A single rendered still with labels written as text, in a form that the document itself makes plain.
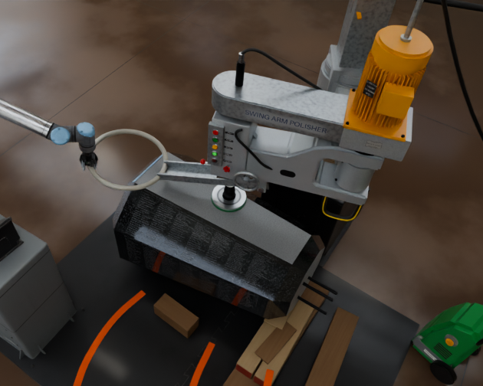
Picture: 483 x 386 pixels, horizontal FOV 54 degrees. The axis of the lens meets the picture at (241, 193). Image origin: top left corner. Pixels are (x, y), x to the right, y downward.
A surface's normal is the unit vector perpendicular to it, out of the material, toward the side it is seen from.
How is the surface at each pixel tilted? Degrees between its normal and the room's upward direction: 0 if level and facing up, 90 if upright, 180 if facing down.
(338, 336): 0
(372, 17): 90
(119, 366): 0
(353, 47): 90
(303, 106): 0
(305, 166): 90
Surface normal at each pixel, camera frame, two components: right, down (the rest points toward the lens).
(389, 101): -0.26, 0.73
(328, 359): 0.07, -0.64
